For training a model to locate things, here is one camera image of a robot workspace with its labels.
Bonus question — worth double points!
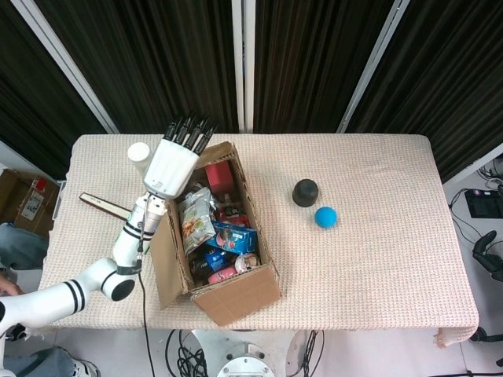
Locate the black flat floor device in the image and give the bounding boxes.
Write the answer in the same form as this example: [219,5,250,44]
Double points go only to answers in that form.
[464,188,494,219]

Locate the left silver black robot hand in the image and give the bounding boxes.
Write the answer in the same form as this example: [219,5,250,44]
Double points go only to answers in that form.
[142,113,219,199]

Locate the black faceted cup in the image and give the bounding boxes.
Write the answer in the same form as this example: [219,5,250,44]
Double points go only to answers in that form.
[292,178,320,208]

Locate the white metal frame post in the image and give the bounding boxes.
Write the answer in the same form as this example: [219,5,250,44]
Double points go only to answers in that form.
[10,0,119,134]
[336,0,410,134]
[230,0,255,133]

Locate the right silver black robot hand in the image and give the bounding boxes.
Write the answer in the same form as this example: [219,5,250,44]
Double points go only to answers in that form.
[472,229,503,283]

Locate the bystander bare hand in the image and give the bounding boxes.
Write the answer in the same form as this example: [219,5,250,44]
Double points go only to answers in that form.
[0,273,24,296]

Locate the blue jeans leg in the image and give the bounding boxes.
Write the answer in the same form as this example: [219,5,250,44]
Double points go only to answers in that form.
[3,345,76,377]
[0,221,50,272]

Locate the white pink round tub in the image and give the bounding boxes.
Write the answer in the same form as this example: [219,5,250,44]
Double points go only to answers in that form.
[233,253,260,273]

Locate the pink round pack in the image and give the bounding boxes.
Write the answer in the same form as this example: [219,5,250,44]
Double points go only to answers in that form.
[207,265,240,285]

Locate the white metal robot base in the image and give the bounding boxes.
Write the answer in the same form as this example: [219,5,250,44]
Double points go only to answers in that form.
[192,328,299,377]

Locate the silver snack bag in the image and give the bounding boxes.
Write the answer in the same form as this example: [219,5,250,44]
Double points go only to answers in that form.
[178,187,217,256]

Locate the black coiled cable bundle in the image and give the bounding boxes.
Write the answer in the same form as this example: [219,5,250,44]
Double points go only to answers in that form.
[164,328,209,377]

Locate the black caster wheel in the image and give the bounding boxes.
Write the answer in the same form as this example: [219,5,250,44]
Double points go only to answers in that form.
[471,325,503,343]

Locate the white grey sneaker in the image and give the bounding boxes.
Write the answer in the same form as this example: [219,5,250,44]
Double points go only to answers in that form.
[72,359,100,377]

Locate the black pleated curtain panel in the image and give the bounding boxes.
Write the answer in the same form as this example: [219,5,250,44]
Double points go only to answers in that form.
[253,0,398,134]
[0,0,108,180]
[34,0,240,134]
[347,0,503,182]

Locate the brown cardboard box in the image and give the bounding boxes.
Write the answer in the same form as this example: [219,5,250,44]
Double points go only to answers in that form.
[150,141,282,328]

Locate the white metal frame rail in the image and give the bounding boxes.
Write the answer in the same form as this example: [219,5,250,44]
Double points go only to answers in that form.
[442,142,503,185]
[0,140,66,185]

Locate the blue drink carton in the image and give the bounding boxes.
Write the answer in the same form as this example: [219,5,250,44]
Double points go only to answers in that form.
[204,220,259,255]

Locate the small blue packet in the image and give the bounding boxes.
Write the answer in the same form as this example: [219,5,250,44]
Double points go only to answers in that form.
[204,249,229,273]

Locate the long maroon flat case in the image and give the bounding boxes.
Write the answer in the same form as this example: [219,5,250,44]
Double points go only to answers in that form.
[79,192,134,221]

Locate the black snack packet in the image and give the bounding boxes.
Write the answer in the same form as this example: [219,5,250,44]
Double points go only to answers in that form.
[189,254,211,282]

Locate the black hanging cable strands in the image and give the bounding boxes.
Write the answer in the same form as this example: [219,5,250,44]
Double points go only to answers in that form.
[288,329,325,377]

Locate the cardboard box with red tape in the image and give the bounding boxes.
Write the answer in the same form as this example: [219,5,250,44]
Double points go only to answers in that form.
[0,168,62,240]

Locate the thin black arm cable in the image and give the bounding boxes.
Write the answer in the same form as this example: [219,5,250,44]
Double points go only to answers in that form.
[136,202,157,377]

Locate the white cylindrical bottle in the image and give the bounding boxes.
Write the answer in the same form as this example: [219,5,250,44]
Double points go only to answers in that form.
[127,142,152,178]

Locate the beige waffle tablecloth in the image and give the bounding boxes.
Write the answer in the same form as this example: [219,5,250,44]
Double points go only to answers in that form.
[37,133,480,349]

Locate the red carton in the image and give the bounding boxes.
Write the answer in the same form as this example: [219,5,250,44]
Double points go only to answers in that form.
[204,163,234,193]

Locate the blue ball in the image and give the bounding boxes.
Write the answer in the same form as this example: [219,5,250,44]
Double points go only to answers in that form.
[314,206,340,231]

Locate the white floor cables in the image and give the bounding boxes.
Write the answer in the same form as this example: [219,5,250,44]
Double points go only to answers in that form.
[475,163,503,190]

